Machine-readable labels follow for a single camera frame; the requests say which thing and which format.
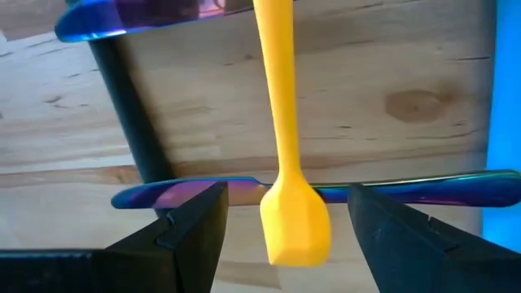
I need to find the blue silicone spoon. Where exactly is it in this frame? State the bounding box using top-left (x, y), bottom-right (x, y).
top-left (481, 0), bottom-right (521, 254)

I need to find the black slotted spoon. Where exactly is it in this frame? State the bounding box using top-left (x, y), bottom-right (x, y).
top-left (86, 37), bottom-right (177, 219)

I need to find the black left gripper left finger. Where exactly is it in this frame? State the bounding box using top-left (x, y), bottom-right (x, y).
top-left (97, 181), bottom-right (230, 293)

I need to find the iridescent table knife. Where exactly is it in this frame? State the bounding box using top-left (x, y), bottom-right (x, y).
top-left (110, 169), bottom-right (521, 211)
top-left (54, 0), bottom-right (296, 44)

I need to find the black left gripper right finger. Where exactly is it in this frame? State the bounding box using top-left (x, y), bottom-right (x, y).
top-left (348, 183), bottom-right (521, 293)

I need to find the slim yellow silicone spatula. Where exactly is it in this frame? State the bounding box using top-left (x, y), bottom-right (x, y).
top-left (252, 0), bottom-right (332, 269)

